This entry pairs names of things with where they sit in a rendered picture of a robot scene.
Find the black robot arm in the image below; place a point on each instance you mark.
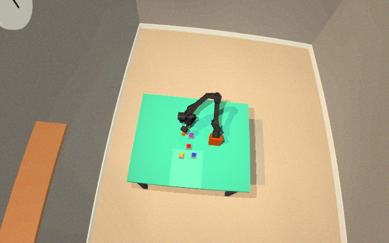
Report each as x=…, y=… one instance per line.
x=188, y=114

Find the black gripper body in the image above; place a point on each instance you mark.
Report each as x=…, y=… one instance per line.
x=188, y=123

